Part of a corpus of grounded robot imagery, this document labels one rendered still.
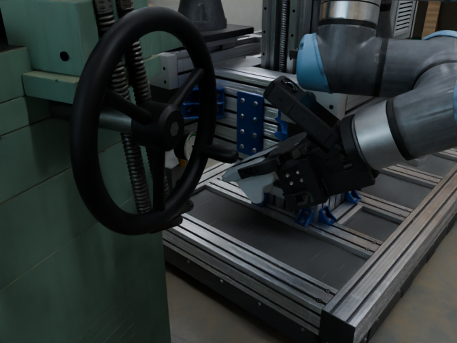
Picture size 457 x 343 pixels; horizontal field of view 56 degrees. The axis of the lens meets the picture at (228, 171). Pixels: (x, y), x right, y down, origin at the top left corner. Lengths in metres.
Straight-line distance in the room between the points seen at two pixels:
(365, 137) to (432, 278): 1.23
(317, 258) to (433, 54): 0.86
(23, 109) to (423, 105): 0.49
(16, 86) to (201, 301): 1.02
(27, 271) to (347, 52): 0.54
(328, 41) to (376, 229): 0.99
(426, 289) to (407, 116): 1.20
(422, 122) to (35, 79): 0.47
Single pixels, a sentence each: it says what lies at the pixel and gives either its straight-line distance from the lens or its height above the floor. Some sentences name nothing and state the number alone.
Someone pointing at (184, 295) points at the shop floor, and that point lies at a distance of 1.50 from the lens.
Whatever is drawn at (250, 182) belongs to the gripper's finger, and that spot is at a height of 0.73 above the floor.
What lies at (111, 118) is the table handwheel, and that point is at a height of 0.82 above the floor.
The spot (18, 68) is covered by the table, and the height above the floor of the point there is 0.88.
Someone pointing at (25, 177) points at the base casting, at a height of 0.73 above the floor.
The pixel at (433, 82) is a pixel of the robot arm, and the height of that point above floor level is 0.89.
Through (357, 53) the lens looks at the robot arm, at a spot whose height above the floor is 0.90.
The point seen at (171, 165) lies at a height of 0.62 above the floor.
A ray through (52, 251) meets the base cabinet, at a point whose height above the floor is 0.59.
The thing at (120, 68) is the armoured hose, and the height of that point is 0.88.
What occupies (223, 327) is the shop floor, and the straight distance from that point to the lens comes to 1.39.
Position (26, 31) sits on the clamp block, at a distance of 0.64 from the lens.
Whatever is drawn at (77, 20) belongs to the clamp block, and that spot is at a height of 0.94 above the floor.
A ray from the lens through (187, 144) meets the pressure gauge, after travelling 0.86.
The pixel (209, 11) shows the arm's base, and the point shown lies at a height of 0.87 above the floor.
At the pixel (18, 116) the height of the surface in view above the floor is 0.82.
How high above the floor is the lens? 1.01
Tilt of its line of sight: 27 degrees down
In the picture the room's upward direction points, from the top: straight up
